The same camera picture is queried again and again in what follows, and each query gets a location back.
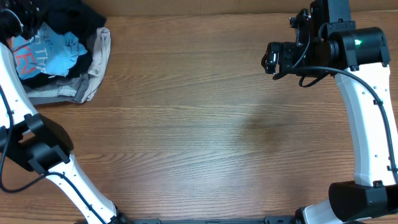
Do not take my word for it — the light blue printed shirt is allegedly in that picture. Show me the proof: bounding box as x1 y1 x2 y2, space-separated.
12 23 88 80

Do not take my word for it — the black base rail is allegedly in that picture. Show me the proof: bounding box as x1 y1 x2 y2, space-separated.
111 215 295 224

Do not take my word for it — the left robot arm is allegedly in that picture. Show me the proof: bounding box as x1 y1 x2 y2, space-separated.
1 1 130 223

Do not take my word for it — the beige folded garment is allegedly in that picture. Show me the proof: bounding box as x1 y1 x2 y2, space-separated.
81 27 111 103

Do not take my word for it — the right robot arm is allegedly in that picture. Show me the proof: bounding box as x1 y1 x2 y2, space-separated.
261 0 397 224

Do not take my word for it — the grey folded garment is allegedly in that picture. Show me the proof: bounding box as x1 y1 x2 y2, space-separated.
23 32 98 106

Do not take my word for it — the black shirt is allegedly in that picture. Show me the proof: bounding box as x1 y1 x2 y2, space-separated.
1 0 106 45

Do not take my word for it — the black folded garment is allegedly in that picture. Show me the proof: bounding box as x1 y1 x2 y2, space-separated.
21 52 93 88

